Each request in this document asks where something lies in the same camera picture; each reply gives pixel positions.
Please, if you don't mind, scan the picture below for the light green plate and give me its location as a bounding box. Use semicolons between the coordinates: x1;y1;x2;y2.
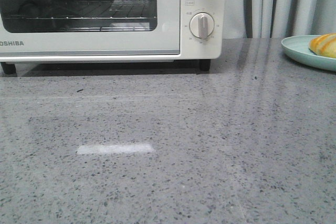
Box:
281;35;335;72

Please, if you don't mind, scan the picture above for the lower white oven knob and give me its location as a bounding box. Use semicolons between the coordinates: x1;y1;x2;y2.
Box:
189;13;215;39

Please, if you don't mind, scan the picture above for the wire oven rack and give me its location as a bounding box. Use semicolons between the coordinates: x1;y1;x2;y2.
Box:
2;0;157;23

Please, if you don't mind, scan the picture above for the white Toshiba toaster oven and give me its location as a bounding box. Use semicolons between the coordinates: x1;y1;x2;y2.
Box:
1;0;224;74

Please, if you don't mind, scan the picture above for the glass oven door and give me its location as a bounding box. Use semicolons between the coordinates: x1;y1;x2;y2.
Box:
1;0;180;57

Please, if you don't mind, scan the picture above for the grey curtain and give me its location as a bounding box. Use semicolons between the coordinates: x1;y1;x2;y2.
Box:
223;0;335;39

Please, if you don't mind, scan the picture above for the striped croissant bread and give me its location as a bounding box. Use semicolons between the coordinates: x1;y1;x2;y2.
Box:
309;33;335;58

